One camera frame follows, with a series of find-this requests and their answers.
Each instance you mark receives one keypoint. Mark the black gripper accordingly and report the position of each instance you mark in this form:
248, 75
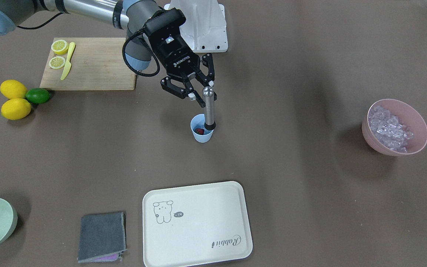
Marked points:
181, 60

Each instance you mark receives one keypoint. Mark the light blue cup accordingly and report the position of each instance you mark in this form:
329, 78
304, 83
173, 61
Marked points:
198, 122

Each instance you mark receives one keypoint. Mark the red strawberry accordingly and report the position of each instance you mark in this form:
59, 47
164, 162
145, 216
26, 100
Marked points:
199, 131

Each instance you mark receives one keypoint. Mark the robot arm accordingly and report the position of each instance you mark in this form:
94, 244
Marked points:
129, 15

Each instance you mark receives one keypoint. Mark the pink bowl of ice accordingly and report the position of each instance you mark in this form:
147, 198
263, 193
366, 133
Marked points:
394, 128

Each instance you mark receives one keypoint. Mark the wooden cutting board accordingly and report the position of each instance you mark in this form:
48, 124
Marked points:
97, 64

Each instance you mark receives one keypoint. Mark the yellow plastic knife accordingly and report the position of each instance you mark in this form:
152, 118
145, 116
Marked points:
68, 64

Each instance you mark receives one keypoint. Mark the lemon slice upper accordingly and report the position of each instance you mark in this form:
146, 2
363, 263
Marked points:
60, 47

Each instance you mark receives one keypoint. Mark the lemon slice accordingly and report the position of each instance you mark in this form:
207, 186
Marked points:
60, 47
57, 62

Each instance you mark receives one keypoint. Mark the lemon slice lower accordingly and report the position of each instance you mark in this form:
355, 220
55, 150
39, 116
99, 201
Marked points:
57, 62

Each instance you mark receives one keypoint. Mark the cream rabbit tray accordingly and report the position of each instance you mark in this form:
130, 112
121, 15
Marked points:
195, 225

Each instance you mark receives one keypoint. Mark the green lime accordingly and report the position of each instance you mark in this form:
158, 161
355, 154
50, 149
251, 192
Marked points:
37, 95

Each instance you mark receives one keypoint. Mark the yellow lemon near board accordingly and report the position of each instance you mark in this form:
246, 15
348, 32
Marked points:
15, 109

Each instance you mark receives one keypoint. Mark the yellow lemon upper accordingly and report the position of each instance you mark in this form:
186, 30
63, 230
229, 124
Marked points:
12, 89

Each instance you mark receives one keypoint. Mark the grey folded cloth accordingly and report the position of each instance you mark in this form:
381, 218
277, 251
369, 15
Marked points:
102, 238

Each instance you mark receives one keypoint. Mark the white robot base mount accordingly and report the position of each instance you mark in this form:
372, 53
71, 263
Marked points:
205, 28

